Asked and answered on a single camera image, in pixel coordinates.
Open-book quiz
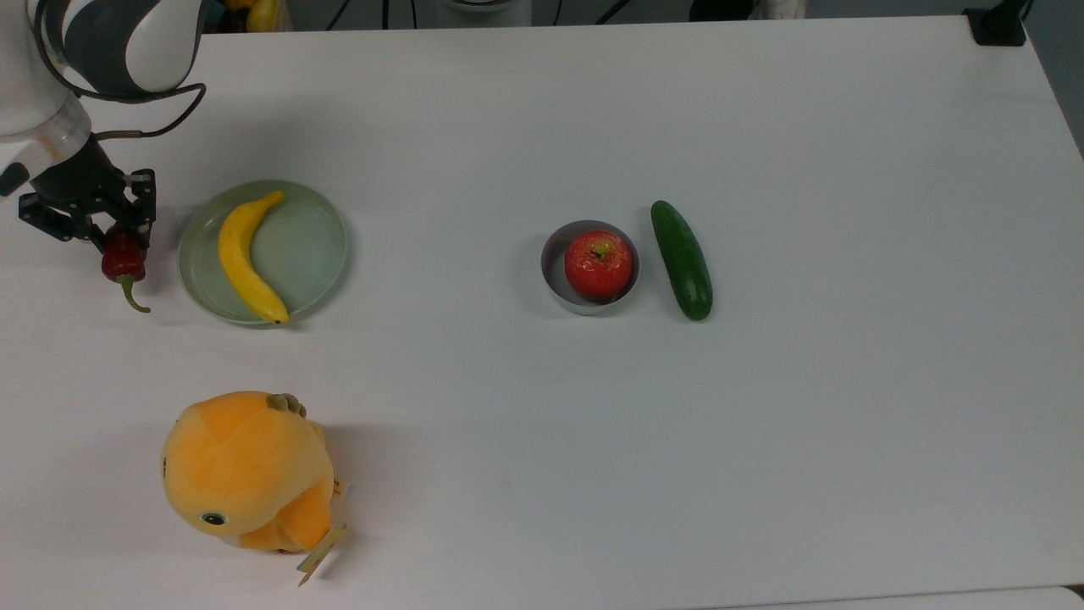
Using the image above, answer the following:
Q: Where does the yellow banana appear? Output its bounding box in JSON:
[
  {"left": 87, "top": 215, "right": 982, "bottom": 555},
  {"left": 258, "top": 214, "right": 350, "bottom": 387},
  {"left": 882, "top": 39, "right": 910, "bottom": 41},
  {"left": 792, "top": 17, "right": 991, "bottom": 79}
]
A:
[{"left": 218, "top": 191, "right": 290, "bottom": 325}]

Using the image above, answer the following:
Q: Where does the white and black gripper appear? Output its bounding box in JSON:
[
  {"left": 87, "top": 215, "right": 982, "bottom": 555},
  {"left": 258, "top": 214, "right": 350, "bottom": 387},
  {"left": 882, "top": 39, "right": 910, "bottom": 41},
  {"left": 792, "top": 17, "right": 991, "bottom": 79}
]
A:
[{"left": 0, "top": 106, "right": 158, "bottom": 251}]

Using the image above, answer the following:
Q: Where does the box of colourful toys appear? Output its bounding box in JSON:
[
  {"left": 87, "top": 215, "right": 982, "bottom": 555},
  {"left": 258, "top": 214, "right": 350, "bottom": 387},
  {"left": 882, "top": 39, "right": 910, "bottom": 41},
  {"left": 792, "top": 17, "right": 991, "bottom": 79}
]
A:
[{"left": 222, "top": 0, "right": 293, "bottom": 35}]

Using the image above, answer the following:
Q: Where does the orange plush chick toy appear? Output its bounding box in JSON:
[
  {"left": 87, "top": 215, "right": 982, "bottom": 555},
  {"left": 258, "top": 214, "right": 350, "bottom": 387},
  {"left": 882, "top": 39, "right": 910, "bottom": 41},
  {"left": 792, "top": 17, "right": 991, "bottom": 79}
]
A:
[{"left": 160, "top": 391, "right": 350, "bottom": 588}]

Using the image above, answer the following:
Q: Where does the pale green plastic plate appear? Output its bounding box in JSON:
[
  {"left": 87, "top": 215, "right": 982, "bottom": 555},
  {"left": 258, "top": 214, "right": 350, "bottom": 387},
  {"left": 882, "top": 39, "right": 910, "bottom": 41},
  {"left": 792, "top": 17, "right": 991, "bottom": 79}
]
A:
[{"left": 177, "top": 179, "right": 351, "bottom": 328}]

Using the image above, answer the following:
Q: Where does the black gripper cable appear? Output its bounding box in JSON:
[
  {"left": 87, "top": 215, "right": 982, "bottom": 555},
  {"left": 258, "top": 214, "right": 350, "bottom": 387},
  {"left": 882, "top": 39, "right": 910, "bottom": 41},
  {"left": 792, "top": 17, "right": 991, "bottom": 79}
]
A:
[{"left": 89, "top": 82, "right": 209, "bottom": 141}]

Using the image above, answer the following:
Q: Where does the green cucumber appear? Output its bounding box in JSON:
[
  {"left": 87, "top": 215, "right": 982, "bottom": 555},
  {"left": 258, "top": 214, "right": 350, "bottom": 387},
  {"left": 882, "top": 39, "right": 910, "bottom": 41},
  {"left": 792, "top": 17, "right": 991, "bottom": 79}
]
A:
[{"left": 650, "top": 200, "right": 715, "bottom": 322}]

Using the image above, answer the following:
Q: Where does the red chili pepper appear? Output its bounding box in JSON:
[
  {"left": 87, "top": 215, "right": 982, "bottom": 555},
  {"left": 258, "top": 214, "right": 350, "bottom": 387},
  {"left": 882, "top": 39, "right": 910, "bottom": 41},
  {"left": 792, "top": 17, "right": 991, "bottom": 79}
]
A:
[{"left": 101, "top": 225, "right": 152, "bottom": 314}]

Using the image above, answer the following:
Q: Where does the red apple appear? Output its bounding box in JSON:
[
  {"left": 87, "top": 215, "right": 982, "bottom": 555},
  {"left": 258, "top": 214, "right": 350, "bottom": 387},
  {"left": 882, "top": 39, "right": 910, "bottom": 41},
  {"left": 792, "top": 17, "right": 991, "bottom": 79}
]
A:
[{"left": 565, "top": 230, "right": 633, "bottom": 302}]

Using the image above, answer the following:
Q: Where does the small grey metal bowl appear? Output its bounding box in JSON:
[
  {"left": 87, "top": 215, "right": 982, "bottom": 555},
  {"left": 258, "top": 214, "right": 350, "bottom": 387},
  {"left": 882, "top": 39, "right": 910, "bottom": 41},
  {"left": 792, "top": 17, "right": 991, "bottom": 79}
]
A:
[{"left": 540, "top": 220, "right": 641, "bottom": 317}]

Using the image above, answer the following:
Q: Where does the black table clamp mount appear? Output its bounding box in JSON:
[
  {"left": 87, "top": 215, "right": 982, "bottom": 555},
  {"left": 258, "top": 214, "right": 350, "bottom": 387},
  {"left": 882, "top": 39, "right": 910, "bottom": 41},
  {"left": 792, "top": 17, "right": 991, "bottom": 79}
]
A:
[{"left": 964, "top": 0, "right": 1033, "bottom": 47}]

